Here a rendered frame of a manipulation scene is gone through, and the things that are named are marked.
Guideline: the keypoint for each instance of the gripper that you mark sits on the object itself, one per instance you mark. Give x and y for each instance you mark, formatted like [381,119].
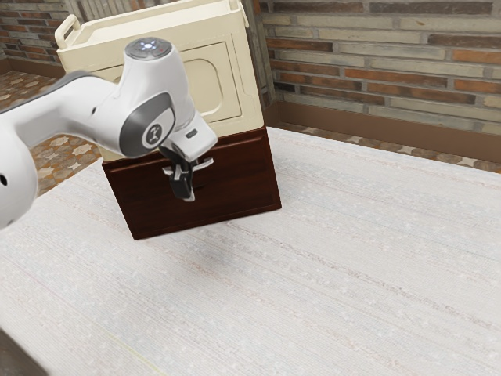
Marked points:
[175,153]

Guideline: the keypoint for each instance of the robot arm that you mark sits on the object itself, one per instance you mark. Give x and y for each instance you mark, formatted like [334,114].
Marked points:
[78,113]

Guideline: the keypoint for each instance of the dark brown wooden cabinet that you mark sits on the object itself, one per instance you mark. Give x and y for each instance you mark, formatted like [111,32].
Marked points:
[231,184]

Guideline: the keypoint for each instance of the cream box with lid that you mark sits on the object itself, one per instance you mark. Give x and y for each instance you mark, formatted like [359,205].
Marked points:
[219,78]

